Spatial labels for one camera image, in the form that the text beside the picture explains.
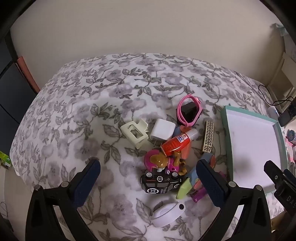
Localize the white wall charger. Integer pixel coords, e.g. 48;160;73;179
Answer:
150;119;176;147

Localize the dark cabinet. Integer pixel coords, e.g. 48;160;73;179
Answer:
0;37;37;130

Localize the pink toy dog figure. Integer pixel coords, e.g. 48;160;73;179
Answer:
144;149;188;176

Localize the floral fleece blanket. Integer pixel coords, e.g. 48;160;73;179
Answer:
10;53;285;241

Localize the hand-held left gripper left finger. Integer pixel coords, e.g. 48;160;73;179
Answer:
25;157;101;241

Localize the pink strap watch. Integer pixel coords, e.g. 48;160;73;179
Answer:
176;94;201;128

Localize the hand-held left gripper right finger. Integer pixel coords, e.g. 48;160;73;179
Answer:
196;159;272;241

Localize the teal box with white inside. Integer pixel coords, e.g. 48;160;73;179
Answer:
220;105;287;194

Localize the magenta plastic clip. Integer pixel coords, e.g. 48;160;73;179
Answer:
191;188;207;203

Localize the black power bank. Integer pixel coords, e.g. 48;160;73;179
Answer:
277;110;293;127

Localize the black cable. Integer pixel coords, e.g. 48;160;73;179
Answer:
258;85;295;114

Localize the black wall charger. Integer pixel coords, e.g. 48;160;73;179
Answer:
181;103;197;122

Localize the red board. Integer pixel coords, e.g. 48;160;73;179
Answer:
16;56;41;93

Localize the blue orange toy block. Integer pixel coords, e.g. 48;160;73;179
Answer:
187;153;216;189

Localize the cream hair claw clip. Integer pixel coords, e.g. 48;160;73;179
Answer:
120;119;148;149

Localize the yellow-green eraser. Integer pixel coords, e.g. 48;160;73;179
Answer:
176;178;193;200

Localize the orange glue bottle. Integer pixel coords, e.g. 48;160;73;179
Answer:
161;128;199;156

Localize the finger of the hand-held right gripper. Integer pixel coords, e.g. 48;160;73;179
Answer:
264;160;287;186

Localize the gold black patterned lighter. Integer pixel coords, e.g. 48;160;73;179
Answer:
202;120;214;153

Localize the black toy car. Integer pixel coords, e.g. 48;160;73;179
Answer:
141;170;188;194

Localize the white tape dispenser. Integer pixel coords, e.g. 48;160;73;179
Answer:
150;201;186;227

